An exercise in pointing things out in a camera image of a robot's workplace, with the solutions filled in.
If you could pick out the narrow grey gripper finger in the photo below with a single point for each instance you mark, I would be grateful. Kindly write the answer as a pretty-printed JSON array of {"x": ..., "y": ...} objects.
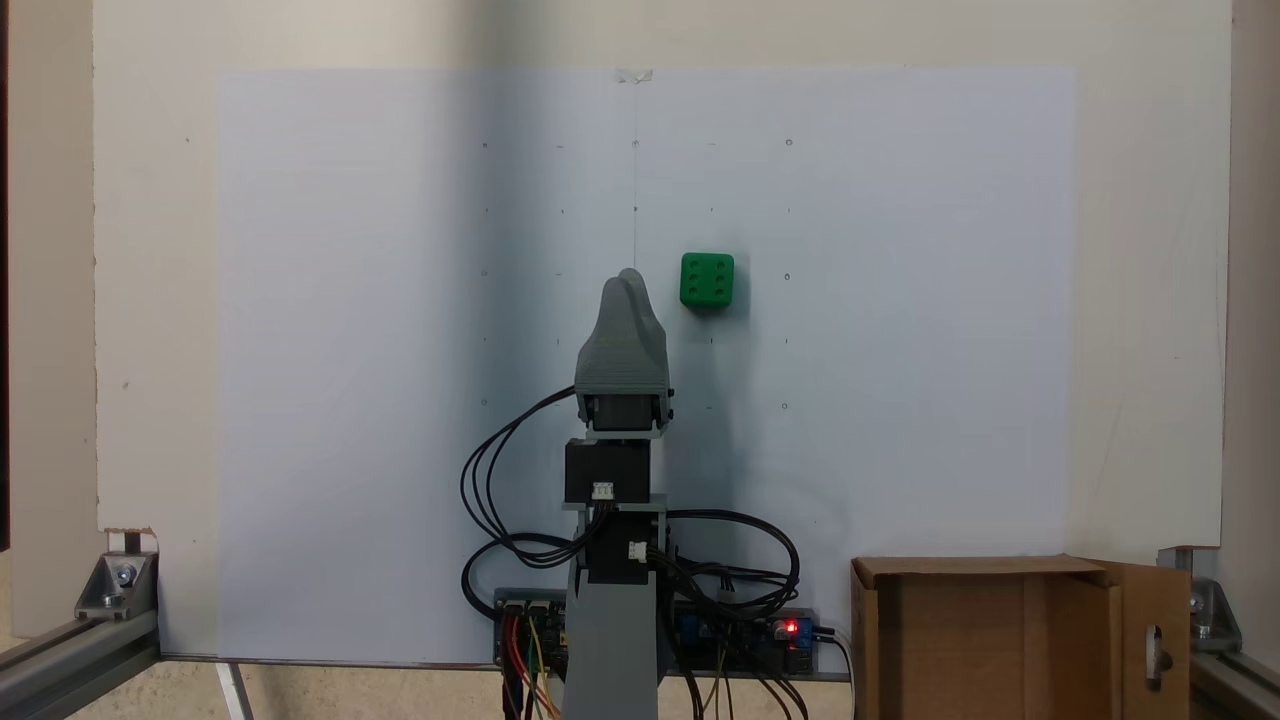
[{"x": 642, "y": 295}]

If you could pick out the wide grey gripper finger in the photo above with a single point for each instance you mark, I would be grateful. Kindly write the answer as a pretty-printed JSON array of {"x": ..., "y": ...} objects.
[{"x": 620, "y": 350}]

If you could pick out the green die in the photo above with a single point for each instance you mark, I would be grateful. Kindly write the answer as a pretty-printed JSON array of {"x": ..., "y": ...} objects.
[{"x": 706, "y": 280}]

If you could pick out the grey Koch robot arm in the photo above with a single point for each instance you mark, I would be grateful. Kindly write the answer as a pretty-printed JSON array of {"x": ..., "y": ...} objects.
[{"x": 610, "y": 640}]

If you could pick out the grey board mounting plate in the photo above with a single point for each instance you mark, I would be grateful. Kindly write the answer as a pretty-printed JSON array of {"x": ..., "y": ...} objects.
[{"x": 520, "y": 593}]

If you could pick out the clear tape piece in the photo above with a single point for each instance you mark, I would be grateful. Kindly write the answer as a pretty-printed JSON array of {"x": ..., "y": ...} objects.
[{"x": 633, "y": 76}]

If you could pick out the driver board with jumpers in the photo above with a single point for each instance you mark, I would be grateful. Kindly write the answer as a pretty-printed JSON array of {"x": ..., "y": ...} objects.
[{"x": 525, "y": 608}]

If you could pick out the white paper sheet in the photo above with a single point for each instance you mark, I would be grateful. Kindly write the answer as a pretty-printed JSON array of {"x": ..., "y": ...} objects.
[{"x": 350, "y": 300}]

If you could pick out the blue power board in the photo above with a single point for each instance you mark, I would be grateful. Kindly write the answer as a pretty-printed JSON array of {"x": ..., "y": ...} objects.
[{"x": 785, "y": 642}]

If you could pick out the brown cardboard box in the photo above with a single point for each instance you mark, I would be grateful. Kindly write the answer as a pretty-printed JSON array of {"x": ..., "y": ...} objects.
[{"x": 960, "y": 640}]

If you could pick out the grey metal bar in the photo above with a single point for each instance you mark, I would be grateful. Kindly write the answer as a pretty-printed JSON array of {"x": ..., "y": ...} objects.
[{"x": 235, "y": 695}]

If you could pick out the metal corner bracket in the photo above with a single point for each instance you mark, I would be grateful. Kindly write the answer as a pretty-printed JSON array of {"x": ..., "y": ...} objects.
[
  {"x": 1215, "y": 610},
  {"x": 125, "y": 590}
]

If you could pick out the aluminium profile post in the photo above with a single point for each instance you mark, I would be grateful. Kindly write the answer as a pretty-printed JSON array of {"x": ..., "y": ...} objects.
[
  {"x": 60, "y": 660},
  {"x": 1240, "y": 690}
]

